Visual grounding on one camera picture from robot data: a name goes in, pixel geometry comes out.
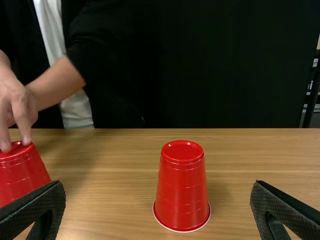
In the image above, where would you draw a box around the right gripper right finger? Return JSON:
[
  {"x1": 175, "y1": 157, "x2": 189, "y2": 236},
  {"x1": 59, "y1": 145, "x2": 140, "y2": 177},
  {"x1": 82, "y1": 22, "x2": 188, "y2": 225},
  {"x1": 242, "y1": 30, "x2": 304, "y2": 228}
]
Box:
[{"x1": 249, "y1": 179, "x2": 320, "y2": 240}]

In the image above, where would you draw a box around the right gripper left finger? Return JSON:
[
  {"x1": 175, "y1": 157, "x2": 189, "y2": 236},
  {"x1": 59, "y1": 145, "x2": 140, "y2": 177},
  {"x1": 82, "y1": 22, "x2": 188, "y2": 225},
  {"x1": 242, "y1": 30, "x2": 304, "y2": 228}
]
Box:
[{"x1": 0, "y1": 179, "x2": 67, "y2": 240}]

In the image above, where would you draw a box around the red cup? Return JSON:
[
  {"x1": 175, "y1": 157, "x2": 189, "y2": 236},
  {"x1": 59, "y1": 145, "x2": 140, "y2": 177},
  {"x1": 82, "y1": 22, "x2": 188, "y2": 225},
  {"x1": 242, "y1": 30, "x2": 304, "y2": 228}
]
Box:
[
  {"x1": 0, "y1": 140, "x2": 53, "y2": 208},
  {"x1": 152, "y1": 139, "x2": 212, "y2": 233}
]

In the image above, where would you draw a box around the person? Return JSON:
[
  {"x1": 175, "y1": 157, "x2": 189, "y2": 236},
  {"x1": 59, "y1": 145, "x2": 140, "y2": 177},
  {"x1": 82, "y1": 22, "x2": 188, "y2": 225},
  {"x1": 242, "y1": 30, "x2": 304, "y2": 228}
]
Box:
[{"x1": 0, "y1": 0, "x2": 161, "y2": 154}]

